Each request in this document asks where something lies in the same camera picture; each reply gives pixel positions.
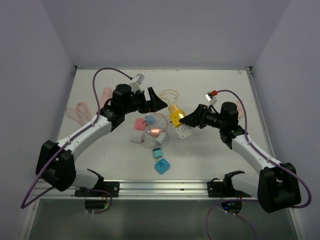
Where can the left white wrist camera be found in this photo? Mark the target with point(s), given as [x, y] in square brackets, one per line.
[136, 82]

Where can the teal plug adapter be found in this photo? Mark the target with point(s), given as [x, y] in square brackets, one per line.
[157, 153]

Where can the round pink power socket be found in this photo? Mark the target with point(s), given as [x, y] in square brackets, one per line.
[240, 110]

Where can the light blue charger plug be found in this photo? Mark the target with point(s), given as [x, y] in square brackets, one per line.
[150, 120]

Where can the aluminium front rail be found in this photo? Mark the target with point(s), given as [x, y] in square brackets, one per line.
[179, 189]

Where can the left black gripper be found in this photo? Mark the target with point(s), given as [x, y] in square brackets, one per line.
[155, 103]

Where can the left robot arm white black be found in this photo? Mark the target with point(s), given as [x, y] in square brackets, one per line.
[56, 162]

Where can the white large charger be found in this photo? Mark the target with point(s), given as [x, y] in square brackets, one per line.
[160, 140]

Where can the orange small charger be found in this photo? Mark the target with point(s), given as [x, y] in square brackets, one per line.
[155, 132]

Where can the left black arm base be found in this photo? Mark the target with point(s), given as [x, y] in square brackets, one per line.
[112, 187]

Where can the yellow cube socket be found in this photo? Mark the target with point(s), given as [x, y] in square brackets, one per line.
[176, 116]

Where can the pink rectangular power strip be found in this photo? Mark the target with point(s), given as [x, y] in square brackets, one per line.
[106, 95]

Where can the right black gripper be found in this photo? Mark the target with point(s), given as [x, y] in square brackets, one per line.
[197, 117]

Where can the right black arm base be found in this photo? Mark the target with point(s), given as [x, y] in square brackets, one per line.
[217, 189]

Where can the blue plug adapter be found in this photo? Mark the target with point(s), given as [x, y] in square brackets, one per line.
[162, 166]

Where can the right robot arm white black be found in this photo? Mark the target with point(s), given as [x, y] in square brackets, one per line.
[275, 187]

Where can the pink plug adapter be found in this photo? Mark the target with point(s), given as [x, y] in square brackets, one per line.
[140, 124]

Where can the white plug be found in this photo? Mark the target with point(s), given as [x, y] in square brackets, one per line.
[135, 141]
[184, 131]

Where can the orange yellow charger plug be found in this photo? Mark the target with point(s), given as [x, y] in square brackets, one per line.
[173, 108]

